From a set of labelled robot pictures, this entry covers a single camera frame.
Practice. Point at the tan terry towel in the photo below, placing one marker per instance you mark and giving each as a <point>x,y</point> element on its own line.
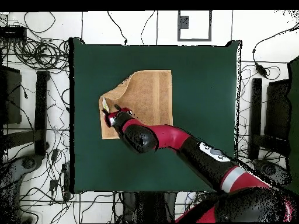
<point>149,98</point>

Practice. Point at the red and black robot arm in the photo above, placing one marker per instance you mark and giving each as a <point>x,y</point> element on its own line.
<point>198,154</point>

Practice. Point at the dark green table cloth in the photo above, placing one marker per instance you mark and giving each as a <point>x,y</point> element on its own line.
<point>105,163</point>

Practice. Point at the black bar stand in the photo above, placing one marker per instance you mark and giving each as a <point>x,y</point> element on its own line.
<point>41,112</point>

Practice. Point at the large black box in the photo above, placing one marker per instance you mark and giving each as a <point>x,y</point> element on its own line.
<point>10,98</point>

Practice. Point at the black metal stand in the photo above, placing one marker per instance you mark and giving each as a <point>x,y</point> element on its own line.
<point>149,207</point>

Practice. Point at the dark chair base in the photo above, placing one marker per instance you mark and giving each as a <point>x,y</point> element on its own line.
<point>271,170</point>
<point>14,172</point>

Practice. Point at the small black box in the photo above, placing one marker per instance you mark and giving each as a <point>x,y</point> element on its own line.
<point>12,33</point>

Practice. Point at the black upright bar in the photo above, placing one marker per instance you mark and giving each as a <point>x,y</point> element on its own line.
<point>256,105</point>

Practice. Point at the black square case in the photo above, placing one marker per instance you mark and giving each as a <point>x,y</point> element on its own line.
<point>278,109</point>

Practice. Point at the green cloth sheet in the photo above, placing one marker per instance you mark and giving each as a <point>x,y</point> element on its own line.
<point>294,105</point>

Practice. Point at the grey square floor frame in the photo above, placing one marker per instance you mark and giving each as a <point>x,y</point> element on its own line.
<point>193,39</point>

